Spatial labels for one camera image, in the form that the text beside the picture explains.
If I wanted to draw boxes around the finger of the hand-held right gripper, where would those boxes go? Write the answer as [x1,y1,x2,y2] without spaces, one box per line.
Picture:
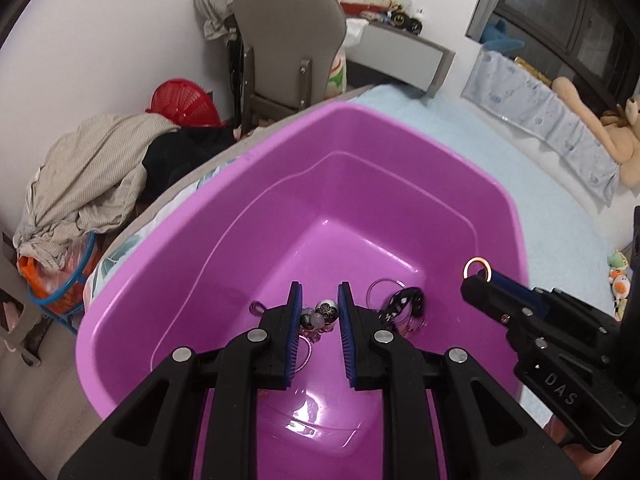
[486,269,552,312]
[459,274,537,331]

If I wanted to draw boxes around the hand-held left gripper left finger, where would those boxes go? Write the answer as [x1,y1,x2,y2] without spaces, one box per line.
[57,281,304,480]

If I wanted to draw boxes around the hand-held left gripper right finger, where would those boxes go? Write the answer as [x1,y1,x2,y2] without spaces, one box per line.
[337,281,584,480]

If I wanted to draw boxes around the beaded bracelet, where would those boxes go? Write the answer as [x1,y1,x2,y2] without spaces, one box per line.
[299,298,341,345]

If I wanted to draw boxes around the gold ring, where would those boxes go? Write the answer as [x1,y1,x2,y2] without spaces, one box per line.
[463,257,493,280]

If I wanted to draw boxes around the black printed lanyard keychain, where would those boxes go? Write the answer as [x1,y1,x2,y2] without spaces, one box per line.
[367,278,430,335]

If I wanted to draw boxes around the purple plastic basin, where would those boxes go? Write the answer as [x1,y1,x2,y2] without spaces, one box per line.
[75,100,532,480]

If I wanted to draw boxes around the person's right hand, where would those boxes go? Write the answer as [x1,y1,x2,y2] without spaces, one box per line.
[544,414,618,480]

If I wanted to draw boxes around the small plush toys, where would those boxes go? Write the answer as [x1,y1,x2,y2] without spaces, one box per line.
[606,249,634,317]

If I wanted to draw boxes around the light blue bed bumper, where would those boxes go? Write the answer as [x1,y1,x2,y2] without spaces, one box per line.
[460,42,622,207]

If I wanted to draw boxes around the tan teddy bear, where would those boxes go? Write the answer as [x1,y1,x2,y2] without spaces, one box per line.
[550,76,640,189]

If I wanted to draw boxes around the black garment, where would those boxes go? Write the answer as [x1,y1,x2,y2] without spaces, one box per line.
[142,126,237,197]

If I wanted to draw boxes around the orange basket with blue rim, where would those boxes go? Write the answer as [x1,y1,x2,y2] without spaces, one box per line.
[16,237,102,332]

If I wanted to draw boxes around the blue shark plush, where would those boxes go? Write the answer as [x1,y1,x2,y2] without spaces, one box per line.
[481,18,527,52]

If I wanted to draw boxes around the grey desk with clutter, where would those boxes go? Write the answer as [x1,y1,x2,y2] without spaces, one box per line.
[344,20,457,102]

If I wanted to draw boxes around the striped beige cloth pile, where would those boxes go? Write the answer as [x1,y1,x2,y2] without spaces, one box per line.
[12,113,180,272]

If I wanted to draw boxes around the red plastic basket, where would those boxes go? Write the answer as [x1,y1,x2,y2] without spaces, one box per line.
[145,78,224,129]

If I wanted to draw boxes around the white printed plastic bag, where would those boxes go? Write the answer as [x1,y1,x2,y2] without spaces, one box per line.
[325,17,372,102]

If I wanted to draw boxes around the dark window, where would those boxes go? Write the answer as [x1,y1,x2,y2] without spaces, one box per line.
[465,0,640,107]

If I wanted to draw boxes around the grey chair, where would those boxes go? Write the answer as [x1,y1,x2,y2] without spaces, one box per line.
[233,0,348,133]

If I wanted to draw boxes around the toy cars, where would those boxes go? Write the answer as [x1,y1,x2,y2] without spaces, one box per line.
[372,0,427,36]

